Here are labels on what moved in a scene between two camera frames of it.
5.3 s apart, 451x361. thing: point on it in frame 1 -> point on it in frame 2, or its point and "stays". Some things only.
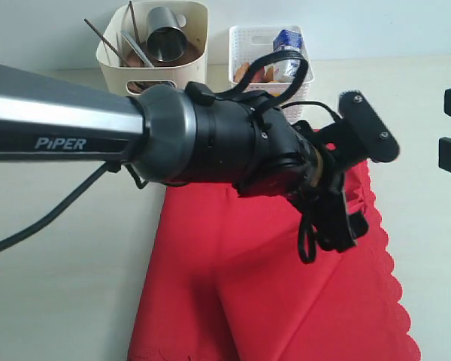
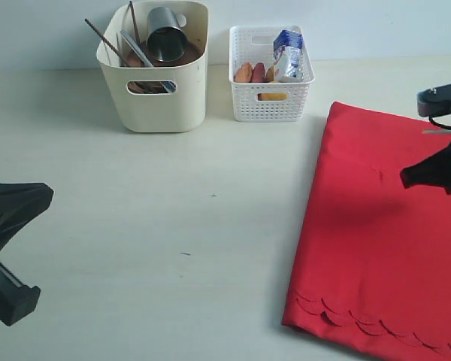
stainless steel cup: x=165 y=41 stays
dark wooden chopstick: x=134 y=22 stays
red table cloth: x=226 y=280 -> x=378 y=262
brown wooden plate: x=131 y=59 stays
